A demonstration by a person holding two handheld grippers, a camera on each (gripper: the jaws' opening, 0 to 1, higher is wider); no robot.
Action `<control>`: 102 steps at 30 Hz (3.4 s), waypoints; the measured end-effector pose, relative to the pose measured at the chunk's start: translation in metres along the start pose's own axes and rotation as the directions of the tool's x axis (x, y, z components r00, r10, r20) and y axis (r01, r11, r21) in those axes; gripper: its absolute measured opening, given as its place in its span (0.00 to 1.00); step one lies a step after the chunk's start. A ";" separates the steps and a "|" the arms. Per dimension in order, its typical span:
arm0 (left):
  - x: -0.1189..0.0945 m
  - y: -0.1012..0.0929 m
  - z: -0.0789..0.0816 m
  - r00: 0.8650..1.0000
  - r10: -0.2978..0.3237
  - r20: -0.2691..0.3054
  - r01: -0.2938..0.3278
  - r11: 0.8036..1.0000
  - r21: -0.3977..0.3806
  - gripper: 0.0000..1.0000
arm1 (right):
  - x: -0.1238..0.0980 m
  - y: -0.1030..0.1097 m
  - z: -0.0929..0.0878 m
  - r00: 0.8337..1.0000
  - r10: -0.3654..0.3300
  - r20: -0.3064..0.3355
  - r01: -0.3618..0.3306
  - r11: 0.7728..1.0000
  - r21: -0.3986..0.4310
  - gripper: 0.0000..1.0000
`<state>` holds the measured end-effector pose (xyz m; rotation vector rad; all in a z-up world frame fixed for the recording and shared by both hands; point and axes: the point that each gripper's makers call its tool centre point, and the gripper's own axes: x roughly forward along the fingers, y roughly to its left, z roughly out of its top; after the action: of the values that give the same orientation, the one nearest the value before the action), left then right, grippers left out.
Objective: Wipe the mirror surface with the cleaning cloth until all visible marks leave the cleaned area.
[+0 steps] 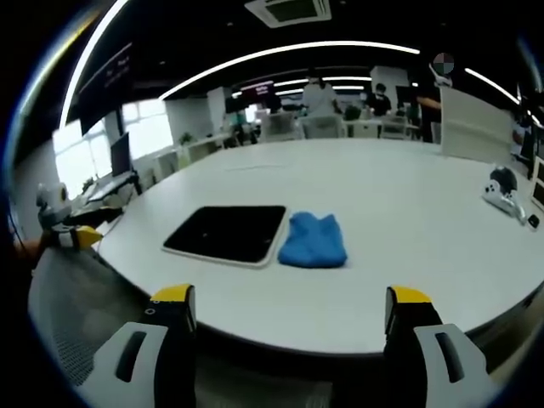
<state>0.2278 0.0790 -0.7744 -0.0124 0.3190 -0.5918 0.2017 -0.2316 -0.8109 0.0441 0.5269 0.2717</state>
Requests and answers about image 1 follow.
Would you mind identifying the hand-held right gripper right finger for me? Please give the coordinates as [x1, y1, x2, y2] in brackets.
[383, 286, 507, 408]

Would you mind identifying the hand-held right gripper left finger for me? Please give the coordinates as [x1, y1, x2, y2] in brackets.
[77, 283, 198, 408]

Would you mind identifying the blue cleaning cloth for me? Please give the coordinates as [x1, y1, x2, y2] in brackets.
[277, 211, 349, 269]

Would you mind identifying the black computer monitor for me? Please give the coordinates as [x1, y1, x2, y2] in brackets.
[110, 131, 132, 179]

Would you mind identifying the white game controller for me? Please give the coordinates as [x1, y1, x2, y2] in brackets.
[481, 179, 527, 225]

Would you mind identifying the black round device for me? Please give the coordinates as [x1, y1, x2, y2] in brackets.
[489, 167, 519, 197]

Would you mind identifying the white partition panel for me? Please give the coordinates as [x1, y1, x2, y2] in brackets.
[439, 87, 514, 165]

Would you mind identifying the ceiling air conditioner vent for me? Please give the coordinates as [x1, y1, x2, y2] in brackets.
[244, 0, 332, 29]

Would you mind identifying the wall display screen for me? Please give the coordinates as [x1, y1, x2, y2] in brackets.
[240, 79, 275, 102]

